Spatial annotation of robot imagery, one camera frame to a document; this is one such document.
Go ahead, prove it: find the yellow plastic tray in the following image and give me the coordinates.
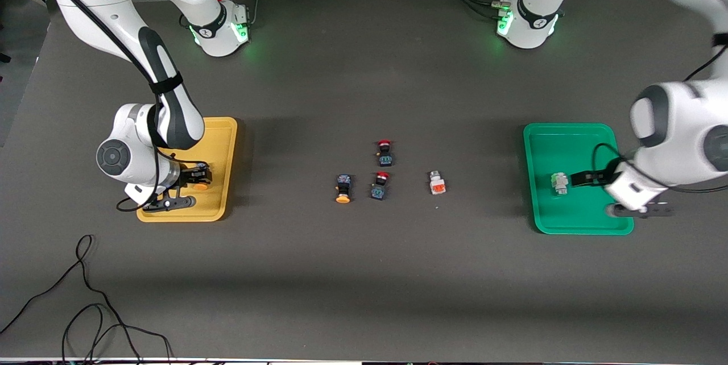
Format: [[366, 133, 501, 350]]
[[136, 117, 238, 222]]

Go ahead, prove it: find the green plastic tray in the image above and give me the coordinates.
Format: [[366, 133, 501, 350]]
[[523, 122, 635, 235]]

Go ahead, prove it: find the loose black cable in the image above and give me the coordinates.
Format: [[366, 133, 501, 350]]
[[0, 234, 172, 363]]

